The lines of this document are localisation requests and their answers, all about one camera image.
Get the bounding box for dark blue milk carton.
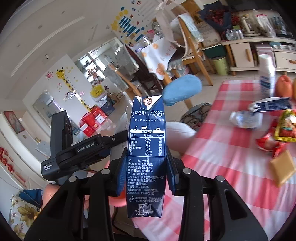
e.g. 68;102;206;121
126;95;167;218

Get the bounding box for red snack wrapper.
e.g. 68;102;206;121
255;119;288;158

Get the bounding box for grey milk carton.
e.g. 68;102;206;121
248;97;292;113

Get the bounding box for light green trash bin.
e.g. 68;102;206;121
212;56;230;76

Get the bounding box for red gift boxes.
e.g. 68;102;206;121
79;105;107;137

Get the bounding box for pink checkered tablecloth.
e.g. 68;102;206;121
131;79;296;241

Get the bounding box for yellow square sponge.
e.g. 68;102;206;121
270;150;295;187

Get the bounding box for white cushioned stool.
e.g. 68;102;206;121
166;121;197;156

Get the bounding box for crushed white plastic bottle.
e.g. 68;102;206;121
229;110;263;129

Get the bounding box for yellow red snack bag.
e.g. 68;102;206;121
274;109;296;142

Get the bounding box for blue cushioned stool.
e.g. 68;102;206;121
162;74;202;106

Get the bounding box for orange patterned white cloth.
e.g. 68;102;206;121
137;38;177;80

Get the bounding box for wooden chair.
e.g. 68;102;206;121
168;13;215;86

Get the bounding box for red apple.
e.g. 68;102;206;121
275;75;293;97

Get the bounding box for tall white milk carton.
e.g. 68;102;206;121
258;54;276;98

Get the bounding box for white TV cabinet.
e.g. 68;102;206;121
221;36;295;76

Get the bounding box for pink storage box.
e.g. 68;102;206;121
255;42;276;67

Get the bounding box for giraffe wall sticker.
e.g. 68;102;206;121
56;67;92;111

